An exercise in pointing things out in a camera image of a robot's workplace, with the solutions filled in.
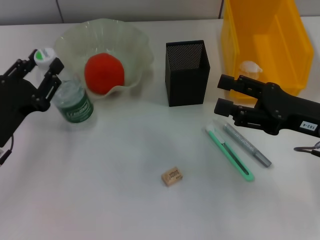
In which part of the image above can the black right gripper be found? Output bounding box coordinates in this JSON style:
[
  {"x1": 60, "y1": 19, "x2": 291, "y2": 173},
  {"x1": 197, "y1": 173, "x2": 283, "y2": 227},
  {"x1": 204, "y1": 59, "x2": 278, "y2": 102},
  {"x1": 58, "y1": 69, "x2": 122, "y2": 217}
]
[{"x1": 214, "y1": 74, "x2": 320, "y2": 138}]

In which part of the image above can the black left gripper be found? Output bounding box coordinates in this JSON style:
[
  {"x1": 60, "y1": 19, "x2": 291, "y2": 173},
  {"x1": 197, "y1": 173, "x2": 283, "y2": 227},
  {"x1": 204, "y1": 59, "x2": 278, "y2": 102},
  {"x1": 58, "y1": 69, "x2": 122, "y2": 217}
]
[{"x1": 0, "y1": 49, "x2": 65, "y2": 148}]

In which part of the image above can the white paper ball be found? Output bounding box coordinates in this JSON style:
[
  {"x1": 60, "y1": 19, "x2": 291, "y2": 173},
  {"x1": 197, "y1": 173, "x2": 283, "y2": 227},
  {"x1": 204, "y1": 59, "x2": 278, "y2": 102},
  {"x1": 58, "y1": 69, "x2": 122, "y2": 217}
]
[{"x1": 238, "y1": 60, "x2": 263, "y2": 79}]

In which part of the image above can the clear green-label water bottle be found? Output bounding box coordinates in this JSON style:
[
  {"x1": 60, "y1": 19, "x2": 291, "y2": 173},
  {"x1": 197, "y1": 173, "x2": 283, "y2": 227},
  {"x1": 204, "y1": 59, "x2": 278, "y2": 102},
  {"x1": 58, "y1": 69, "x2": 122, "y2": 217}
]
[{"x1": 33, "y1": 47, "x2": 95, "y2": 124}]

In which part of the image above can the grey marker pen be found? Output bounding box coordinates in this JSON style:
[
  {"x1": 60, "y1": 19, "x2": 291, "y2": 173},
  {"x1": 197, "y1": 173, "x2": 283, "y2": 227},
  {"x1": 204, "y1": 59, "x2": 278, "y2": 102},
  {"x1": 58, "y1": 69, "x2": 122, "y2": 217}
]
[{"x1": 217, "y1": 119, "x2": 273, "y2": 168}]

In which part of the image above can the mint green utility knife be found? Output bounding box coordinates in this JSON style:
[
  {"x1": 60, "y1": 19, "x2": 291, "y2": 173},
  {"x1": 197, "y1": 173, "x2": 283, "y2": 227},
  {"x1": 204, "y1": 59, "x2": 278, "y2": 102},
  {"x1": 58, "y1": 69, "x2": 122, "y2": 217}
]
[{"x1": 205, "y1": 122, "x2": 255, "y2": 183}]

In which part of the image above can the red round ball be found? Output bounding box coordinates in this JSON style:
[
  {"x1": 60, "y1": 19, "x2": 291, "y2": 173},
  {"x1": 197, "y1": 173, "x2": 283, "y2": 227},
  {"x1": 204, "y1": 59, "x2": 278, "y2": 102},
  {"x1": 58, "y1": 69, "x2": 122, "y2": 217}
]
[{"x1": 84, "y1": 52, "x2": 125, "y2": 95}]

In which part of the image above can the tan eraser block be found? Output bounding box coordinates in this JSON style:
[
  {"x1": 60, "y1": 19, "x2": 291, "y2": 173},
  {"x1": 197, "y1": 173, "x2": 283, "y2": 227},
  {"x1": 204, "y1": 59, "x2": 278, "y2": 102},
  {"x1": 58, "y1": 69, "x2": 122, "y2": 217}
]
[{"x1": 161, "y1": 167, "x2": 185, "y2": 187}]

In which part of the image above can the black mesh pen holder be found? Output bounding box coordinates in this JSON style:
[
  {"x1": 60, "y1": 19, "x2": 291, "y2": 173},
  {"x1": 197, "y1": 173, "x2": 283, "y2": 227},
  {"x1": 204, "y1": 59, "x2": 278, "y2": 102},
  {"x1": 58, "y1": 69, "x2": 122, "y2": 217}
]
[{"x1": 164, "y1": 39, "x2": 211, "y2": 108}]

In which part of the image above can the pale green glass fruit plate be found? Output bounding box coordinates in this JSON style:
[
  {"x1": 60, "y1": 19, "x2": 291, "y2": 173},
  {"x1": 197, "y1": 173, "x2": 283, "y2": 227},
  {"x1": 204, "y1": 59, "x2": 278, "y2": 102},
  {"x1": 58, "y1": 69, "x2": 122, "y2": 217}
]
[{"x1": 54, "y1": 18, "x2": 155, "y2": 101}]

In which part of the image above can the yellow plastic bin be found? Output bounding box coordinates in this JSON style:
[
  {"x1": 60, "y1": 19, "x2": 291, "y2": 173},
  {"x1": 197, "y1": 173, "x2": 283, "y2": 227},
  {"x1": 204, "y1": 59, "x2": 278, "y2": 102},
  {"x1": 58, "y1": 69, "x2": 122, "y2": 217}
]
[{"x1": 220, "y1": 0, "x2": 315, "y2": 102}]

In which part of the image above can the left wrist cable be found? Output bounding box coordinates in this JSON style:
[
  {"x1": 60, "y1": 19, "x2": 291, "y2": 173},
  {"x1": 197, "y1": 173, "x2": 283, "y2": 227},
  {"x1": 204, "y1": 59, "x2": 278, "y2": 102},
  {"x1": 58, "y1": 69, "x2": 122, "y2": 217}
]
[{"x1": 0, "y1": 134, "x2": 15, "y2": 166}]

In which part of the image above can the wrist cable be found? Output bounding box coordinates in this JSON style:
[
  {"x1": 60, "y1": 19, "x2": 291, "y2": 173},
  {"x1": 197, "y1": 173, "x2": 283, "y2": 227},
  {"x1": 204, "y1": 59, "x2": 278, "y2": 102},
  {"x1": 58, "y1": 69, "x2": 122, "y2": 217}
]
[
  {"x1": 293, "y1": 141, "x2": 320, "y2": 158},
  {"x1": 0, "y1": 134, "x2": 15, "y2": 166}
]

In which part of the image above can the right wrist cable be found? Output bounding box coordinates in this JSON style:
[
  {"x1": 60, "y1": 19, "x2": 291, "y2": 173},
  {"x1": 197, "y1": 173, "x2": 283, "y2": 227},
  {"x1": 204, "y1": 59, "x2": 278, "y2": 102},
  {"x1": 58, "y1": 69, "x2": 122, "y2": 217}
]
[{"x1": 293, "y1": 141, "x2": 320, "y2": 158}]

